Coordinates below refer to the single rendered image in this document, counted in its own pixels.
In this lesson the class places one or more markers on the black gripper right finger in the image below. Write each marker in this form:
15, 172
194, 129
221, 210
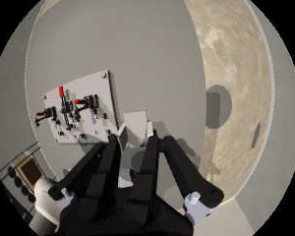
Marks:
202, 197

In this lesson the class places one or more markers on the red-handled toggle clamp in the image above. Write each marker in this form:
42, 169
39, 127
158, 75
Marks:
66, 109

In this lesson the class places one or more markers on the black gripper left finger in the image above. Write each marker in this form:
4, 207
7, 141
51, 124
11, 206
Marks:
92, 191

